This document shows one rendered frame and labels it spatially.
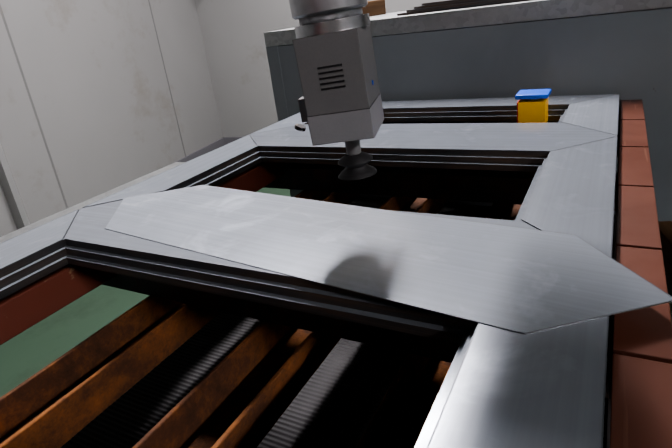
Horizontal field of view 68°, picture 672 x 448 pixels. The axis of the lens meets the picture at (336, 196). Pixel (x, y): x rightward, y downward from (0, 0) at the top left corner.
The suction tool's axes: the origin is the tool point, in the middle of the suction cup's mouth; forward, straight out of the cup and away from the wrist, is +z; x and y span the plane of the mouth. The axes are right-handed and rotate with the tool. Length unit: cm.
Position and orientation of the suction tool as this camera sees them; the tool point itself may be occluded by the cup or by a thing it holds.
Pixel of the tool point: (357, 173)
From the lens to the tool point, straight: 54.9
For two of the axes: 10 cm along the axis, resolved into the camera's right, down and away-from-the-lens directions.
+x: 9.6, -0.9, -2.5
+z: 1.7, 9.3, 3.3
